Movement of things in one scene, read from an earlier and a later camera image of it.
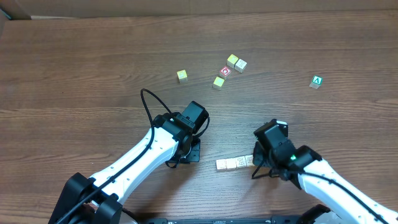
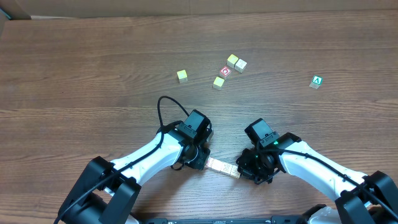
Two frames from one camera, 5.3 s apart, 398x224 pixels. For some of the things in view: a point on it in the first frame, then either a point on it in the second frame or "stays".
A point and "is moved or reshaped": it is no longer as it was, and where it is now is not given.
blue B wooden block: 249,160 is moved or reshaped
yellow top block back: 231,60 stays
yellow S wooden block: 231,163 → 214,163
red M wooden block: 221,165 → 211,162
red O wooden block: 224,72 stays
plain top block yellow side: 240,65 stays
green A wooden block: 316,82 stays
